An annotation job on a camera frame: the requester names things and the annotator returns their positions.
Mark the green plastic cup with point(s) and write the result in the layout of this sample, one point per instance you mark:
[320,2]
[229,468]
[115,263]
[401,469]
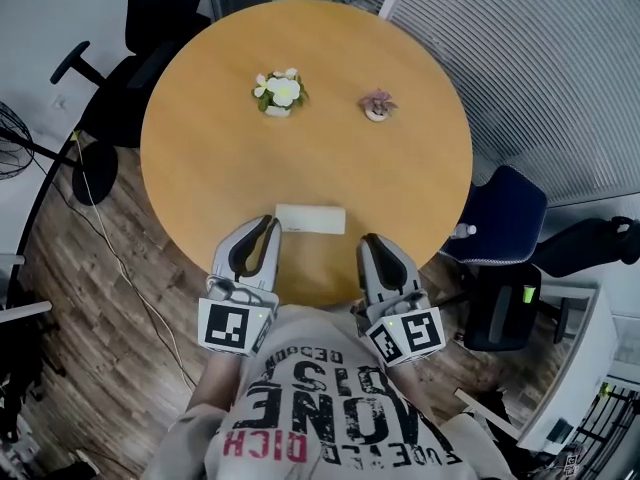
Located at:
[529,294]

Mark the clear plastic water bottle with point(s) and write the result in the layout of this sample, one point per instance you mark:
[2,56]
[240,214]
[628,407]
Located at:
[465,230]

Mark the white partition desk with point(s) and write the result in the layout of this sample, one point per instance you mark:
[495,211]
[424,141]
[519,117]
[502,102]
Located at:
[575,368]

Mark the black standing fan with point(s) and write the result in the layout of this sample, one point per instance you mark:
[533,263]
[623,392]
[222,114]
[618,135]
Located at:
[95,173]

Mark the white window blinds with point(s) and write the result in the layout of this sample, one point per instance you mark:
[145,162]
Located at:
[525,68]

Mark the black metal rack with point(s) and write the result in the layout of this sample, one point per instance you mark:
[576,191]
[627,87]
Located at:
[605,438]

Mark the black high-back office chair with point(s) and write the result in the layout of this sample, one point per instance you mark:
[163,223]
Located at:
[495,313]

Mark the dark green box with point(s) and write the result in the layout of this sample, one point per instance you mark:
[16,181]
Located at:
[560,430]

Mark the blue fabric chair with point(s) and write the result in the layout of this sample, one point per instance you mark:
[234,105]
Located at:
[510,208]

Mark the person's right forearm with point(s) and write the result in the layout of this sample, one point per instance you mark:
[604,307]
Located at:
[410,393]

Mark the person's printed beige t-shirt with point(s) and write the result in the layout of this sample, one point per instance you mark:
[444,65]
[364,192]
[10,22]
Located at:
[325,398]

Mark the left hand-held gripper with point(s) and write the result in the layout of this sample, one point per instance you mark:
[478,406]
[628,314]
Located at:
[225,325]

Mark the small pink potted plant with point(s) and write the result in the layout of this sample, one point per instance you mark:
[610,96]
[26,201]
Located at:
[377,105]

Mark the white glasses case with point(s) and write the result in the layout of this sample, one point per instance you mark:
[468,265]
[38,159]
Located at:
[312,219]

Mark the white flower potted plant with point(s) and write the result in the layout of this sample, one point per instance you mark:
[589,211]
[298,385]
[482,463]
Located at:
[281,90]

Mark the person's left forearm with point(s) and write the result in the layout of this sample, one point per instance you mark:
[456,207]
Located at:
[220,383]

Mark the white plank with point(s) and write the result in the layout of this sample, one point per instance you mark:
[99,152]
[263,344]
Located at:
[487,413]

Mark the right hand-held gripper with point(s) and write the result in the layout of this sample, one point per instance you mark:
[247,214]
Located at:
[422,333]

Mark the black armrest office chair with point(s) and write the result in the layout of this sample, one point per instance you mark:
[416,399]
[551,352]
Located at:
[125,98]

